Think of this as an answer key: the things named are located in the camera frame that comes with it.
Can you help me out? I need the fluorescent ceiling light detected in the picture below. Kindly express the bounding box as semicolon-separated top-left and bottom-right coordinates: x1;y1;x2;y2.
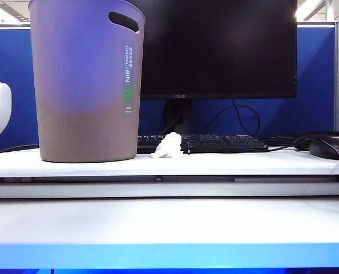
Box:
295;0;324;20
0;2;22;25

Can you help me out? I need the black computer mouse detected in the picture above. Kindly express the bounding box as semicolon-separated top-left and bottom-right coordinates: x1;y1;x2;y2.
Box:
308;135;339;160

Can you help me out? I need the black keyboard cable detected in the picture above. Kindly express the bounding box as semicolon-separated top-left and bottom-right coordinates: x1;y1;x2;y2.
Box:
260;136;296;152

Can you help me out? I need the grey metal partition post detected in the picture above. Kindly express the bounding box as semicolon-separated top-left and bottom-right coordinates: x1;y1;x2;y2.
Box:
334;21;339;132

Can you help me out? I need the grey plastic garbage bin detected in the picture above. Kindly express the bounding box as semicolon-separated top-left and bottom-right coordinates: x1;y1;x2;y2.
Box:
28;0;147;164

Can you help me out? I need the plain white tissue paper ball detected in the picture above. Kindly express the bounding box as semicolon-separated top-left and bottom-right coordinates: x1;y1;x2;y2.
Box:
151;131;184;159

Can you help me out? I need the black computer monitor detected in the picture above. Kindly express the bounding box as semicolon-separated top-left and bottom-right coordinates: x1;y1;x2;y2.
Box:
128;0;298;100

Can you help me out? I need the thin black desk cable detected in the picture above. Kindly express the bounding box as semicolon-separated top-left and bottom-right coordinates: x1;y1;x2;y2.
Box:
0;144;41;154

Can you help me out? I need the black computer keyboard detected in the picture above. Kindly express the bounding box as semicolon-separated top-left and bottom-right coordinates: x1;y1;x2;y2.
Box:
136;133;269;154

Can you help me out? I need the blue office partition panel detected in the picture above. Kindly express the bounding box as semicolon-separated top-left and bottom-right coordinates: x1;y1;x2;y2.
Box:
0;24;339;152

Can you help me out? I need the black monitor cable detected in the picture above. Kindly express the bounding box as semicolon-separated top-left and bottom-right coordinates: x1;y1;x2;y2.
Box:
205;99;261;139

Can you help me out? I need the black monitor stand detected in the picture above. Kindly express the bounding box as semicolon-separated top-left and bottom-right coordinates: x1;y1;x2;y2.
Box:
162;99;193;135

